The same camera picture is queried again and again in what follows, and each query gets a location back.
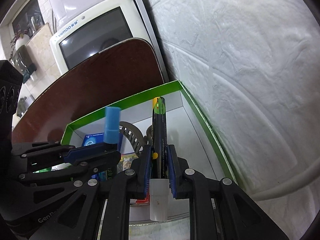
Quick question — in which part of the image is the white flat board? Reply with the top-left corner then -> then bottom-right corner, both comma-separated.
128,0 -> 171,83

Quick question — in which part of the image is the green cardboard box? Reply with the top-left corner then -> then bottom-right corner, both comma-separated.
60,80 -> 237,226

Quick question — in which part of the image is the white water purifier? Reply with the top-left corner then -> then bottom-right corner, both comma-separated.
49,0 -> 156,77

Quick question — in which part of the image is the blue plastic tube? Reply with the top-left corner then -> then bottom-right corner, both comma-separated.
104,106 -> 122,153

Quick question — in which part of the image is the brown folding tabletop board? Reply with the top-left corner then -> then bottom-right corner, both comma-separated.
11,37 -> 166,146

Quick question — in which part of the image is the blue printed packet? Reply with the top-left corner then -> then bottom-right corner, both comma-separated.
82,132 -> 124,156

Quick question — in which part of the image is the green printed packet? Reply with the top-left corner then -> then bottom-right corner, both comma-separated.
97,167 -> 118,181

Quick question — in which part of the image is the potted plant in white pot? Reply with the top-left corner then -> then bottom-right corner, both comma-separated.
9,25 -> 31,55

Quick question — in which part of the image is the brown hair claw clip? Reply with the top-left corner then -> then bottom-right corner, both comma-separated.
119,121 -> 153,158

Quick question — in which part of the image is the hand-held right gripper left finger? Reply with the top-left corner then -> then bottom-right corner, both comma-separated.
29,144 -> 153,240

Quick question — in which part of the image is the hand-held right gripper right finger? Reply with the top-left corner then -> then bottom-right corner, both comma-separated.
167,144 -> 290,240

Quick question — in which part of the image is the beige marble slab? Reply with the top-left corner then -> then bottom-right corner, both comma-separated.
24,22 -> 63,77

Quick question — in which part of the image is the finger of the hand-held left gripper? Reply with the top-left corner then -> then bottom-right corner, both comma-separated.
11,141 -> 108,167
19,151 -> 122,186

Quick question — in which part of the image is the black marker with white cap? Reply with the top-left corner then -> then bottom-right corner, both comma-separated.
149,96 -> 169,222

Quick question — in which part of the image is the glass tank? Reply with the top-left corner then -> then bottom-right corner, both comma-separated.
8,45 -> 38,83

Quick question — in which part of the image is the dark window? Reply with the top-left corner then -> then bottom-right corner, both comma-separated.
11,0 -> 45,38

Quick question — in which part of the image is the white plastic tube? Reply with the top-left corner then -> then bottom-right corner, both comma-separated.
252,159 -> 320,201

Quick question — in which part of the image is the patterned tablecloth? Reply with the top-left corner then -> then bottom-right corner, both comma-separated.
98,219 -> 193,240

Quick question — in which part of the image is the metal flexible hose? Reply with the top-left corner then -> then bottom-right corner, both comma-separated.
50,7 -> 57,34

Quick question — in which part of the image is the grey cloth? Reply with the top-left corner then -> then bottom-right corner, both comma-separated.
16,96 -> 28,117

